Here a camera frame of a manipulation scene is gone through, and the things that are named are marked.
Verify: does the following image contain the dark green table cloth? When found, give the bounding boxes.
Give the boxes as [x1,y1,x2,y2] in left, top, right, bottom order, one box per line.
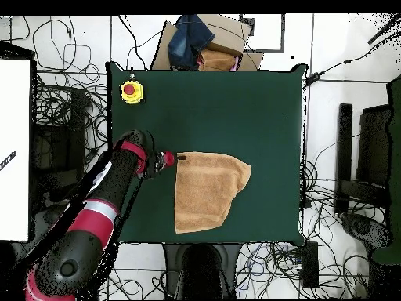
[371,74,401,265]
[105,61,309,247]

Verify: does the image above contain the black tripod leg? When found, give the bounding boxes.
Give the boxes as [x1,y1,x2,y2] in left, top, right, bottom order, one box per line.
[367,13,401,45]

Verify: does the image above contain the brown cardboard box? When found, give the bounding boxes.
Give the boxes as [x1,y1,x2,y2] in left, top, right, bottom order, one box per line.
[150,13,265,71]

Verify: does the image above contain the black power strip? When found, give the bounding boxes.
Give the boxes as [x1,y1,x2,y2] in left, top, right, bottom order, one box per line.
[301,241,320,288]

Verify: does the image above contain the black stand base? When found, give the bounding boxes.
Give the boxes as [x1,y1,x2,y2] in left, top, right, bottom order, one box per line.
[31,87,87,214]
[333,102,393,217]

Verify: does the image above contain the folded orange towel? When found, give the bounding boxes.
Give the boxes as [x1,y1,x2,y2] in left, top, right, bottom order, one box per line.
[197,48,239,72]

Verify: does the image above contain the black striped rod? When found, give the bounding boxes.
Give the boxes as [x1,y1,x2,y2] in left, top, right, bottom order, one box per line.
[0,150,17,172]

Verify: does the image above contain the black pedestal foot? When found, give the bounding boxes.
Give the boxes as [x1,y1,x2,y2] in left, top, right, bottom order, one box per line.
[32,203,71,242]
[340,212,393,255]

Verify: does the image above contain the yellow emergency stop button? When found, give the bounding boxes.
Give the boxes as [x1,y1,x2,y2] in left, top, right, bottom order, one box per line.
[119,79,145,105]

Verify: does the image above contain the blue jeans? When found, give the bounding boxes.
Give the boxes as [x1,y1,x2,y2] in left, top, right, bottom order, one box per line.
[167,13,216,71]

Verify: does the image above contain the orange terry towel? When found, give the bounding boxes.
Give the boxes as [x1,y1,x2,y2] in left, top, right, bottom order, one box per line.
[174,150,252,234]

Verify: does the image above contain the black power adapter cable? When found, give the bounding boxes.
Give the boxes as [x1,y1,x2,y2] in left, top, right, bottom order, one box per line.
[304,29,401,88]

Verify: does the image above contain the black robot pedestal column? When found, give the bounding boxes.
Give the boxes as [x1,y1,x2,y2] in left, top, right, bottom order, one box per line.
[162,242,243,301]

